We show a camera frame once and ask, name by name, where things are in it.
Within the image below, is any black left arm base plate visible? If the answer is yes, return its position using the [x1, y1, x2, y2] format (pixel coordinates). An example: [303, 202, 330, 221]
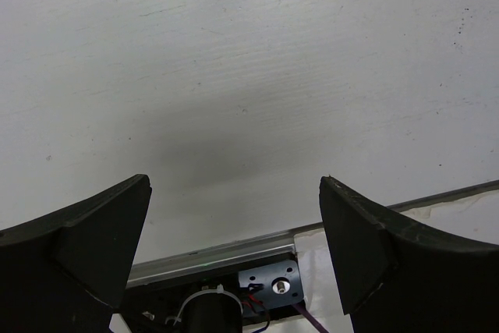
[119, 254, 305, 332]

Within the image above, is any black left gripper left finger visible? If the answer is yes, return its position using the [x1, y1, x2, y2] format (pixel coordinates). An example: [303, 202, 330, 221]
[1, 174, 152, 332]

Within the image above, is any aluminium table edge rail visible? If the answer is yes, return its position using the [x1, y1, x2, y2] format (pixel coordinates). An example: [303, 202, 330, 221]
[126, 180, 498, 289]

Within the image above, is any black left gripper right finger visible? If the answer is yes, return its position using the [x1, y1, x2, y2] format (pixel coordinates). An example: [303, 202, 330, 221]
[319, 177, 498, 332]

